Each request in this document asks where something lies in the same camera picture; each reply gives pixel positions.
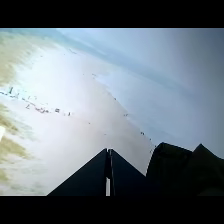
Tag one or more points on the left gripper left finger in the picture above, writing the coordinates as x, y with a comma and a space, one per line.
88, 178

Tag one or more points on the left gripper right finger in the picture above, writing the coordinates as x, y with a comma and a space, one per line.
128, 180

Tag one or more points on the black garment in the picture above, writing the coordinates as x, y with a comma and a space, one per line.
186, 171

